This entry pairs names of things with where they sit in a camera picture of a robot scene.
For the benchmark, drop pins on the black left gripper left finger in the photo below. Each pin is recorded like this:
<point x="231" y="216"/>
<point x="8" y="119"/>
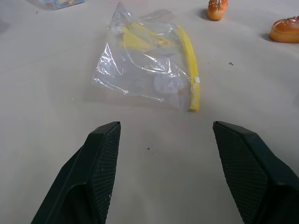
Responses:
<point x="93" y="168"/>

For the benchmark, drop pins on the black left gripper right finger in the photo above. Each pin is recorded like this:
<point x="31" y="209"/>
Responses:
<point x="250" y="168"/>

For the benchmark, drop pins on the clear bag with yellow zip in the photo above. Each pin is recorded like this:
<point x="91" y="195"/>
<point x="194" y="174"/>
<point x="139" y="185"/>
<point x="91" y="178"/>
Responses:
<point x="144" y="65"/>

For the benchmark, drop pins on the round orange burger bun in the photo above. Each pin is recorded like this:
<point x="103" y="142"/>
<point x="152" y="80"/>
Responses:
<point x="285" y="30"/>

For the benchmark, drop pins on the long bun with green stripe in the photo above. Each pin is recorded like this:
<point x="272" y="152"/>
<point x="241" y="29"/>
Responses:
<point x="217" y="10"/>

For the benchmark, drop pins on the clear box with colourful print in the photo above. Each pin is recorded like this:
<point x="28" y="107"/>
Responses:
<point x="58" y="4"/>

